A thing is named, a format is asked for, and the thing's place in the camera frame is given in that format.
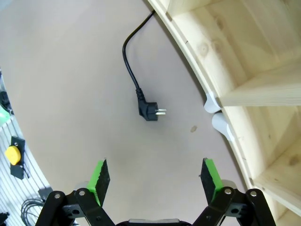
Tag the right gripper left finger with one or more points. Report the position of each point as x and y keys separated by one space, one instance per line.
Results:
x=103 y=183

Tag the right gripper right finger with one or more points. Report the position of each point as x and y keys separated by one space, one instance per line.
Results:
x=208 y=183

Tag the wooden riser with white legs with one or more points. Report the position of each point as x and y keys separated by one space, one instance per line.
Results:
x=221 y=126

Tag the small black box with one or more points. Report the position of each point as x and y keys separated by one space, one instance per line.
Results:
x=44 y=194

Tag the grey slotted aluminium panel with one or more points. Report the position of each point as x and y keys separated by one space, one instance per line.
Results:
x=9 y=188

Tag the yellow button on black box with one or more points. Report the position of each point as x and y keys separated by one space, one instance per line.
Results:
x=13 y=154

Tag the green plastic part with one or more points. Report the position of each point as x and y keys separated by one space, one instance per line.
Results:
x=4 y=117

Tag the pine wood cubby shelf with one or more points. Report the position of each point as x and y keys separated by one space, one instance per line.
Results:
x=258 y=47

